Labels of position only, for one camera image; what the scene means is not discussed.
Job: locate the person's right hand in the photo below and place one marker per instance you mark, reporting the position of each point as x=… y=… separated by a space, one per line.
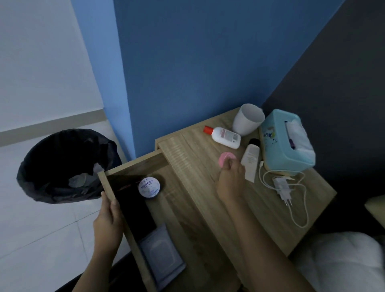
x=231 y=183

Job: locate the person's left hand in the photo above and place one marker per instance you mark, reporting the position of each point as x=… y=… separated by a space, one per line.
x=108 y=228

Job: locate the pink round compact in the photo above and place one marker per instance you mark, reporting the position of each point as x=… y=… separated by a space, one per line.
x=225 y=158

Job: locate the white tube black cap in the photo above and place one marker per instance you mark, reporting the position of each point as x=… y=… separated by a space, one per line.
x=249 y=159

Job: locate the black phone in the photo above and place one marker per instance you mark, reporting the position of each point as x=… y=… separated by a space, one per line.
x=132 y=210

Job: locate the white lotion bottle red cap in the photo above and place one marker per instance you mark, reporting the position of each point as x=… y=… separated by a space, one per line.
x=227 y=137

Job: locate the wooden nightstand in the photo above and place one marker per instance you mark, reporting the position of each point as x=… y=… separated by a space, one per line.
x=192 y=156

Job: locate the white charger plug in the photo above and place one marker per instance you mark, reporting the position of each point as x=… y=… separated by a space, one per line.
x=282 y=189

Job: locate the teal tissue box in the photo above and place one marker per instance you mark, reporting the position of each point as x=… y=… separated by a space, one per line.
x=276 y=150

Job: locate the purple round jar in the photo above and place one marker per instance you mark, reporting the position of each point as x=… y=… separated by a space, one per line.
x=149 y=186

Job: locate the white wipe packet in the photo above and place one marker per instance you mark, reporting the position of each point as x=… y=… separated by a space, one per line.
x=162 y=255

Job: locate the white mug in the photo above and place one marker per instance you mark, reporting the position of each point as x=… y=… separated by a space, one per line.
x=245 y=123

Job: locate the person's left forearm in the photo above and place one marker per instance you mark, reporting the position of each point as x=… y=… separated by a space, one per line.
x=96 y=273

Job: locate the person's right forearm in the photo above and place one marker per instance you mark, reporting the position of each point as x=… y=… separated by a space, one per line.
x=264 y=252

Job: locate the white facial tissues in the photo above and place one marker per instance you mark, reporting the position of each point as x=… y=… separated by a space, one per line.
x=300 y=138

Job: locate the black lined trash bin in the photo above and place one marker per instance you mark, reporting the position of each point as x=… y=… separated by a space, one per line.
x=54 y=156

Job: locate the white duvet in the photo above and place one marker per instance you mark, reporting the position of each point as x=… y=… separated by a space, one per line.
x=346 y=261

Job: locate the beige bed frame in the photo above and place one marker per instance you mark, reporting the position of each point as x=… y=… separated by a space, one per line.
x=377 y=210

